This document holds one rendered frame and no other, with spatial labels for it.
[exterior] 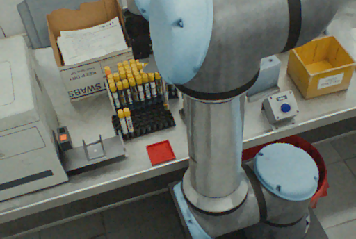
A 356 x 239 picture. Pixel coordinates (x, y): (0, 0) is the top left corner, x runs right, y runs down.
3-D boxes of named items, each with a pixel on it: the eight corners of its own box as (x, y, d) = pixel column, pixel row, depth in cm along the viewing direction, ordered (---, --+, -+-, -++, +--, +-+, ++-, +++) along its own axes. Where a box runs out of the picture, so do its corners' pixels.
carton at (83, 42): (69, 104, 139) (55, 68, 127) (56, 48, 157) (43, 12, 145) (144, 83, 141) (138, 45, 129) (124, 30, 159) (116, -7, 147)
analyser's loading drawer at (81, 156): (54, 178, 119) (49, 167, 115) (51, 159, 123) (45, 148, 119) (127, 155, 121) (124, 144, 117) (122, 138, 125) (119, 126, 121)
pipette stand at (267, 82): (249, 102, 130) (252, 77, 122) (238, 87, 134) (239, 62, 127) (279, 90, 132) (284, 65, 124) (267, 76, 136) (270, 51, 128)
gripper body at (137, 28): (127, 44, 112) (119, 3, 103) (159, 35, 113) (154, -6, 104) (135, 64, 107) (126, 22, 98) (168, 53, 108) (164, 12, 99)
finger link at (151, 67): (142, 80, 117) (138, 52, 110) (164, 73, 117) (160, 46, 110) (146, 87, 115) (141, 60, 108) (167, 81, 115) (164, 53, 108)
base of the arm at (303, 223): (322, 233, 96) (333, 213, 88) (261, 262, 94) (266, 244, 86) (282, 179, 105) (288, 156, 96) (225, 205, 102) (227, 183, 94)
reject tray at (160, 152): (152, 166, 120) (151, 164, 120) (145, 147, 124) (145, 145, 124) (176, 158, 121) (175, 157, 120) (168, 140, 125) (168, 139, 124)
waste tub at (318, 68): (304, 101, 128) (310, 76, 120) (285, 71, 136) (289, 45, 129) (349, 89, 129) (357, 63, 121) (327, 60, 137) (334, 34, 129)
